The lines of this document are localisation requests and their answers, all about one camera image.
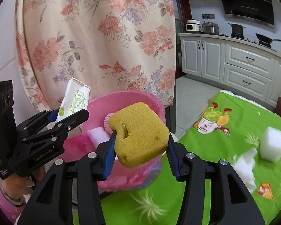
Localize pink sleeve forearm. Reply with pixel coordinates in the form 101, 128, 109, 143
0, 179, 26, 224

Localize green cartoon tablecloth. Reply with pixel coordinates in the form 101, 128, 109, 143
100, 91, 281, 224

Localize floral peach curtain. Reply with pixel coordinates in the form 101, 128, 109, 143
15, 0, 176, 111

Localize pink lined trash bin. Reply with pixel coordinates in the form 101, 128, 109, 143
60, 90, 170, 191

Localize yellow sponge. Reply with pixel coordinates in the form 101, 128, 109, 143
109, 102, 170, 169

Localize paper cup with green print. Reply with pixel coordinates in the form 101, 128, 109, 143
55, 78, 91, 123

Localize black stock pot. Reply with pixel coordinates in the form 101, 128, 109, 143
229, 23, 245, 39

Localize steel pressure cooker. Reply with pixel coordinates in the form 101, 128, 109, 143
201, 22, 219, 35

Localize small pink foam fruit net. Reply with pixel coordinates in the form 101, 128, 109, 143
103, 113, 113, 135

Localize long white foam block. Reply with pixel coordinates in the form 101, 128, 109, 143
87, 127, 110, 148

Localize black frying pan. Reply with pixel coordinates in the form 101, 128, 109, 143
256, 33, 281, 48

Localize white lower cabinets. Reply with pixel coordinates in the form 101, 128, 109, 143
179, 33, 281, 108

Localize white tissue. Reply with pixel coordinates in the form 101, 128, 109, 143
231, 148, 257, 194

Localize left hand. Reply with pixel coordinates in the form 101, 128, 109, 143
1, 166, 46, 200

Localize white rice cooker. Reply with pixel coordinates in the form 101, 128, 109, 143
186, 19, 201, 33

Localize black range hood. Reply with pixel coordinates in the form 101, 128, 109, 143
221, 0, 275, 27

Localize white foam cube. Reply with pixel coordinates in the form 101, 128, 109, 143
259, 127, 281, 163

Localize wall power socket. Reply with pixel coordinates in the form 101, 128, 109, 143
202, 14, 215, 20

